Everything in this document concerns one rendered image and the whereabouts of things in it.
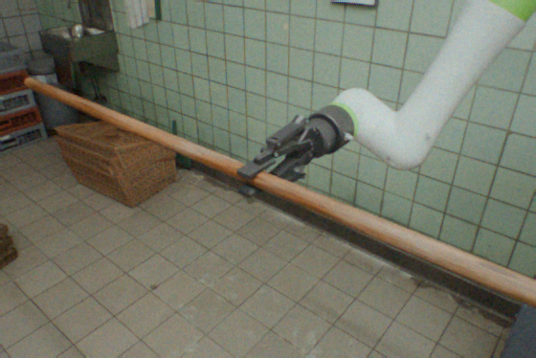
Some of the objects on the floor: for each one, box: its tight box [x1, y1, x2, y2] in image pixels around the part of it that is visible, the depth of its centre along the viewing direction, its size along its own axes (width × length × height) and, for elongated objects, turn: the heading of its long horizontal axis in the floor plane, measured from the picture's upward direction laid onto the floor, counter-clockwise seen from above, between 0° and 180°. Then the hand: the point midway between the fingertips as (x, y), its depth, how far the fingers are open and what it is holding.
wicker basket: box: [60, 152, 178, 209], centre depth 289 cm, size 49×56×28 cm
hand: (256, 175), depth 74 cm, fingers closed on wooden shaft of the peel, 3 cm apart
